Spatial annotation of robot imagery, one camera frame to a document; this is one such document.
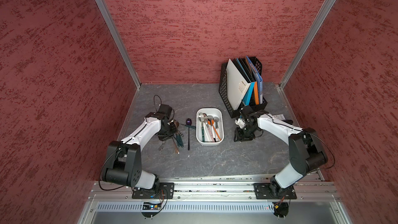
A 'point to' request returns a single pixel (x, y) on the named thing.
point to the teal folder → (247, 96)
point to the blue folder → (259, 78)
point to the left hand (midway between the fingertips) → (173, 137)
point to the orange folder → (256, 93)
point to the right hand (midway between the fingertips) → (238, 141)
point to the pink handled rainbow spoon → (205, 115)
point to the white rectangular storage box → (216, 112)
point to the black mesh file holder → (223, 88)
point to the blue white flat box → (281, 116)
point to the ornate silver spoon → (160, 148)
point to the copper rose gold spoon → (176, 151)
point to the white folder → (237, 85)
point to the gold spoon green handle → (176, 124)
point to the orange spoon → (211, 122)
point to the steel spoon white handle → (216, 119)
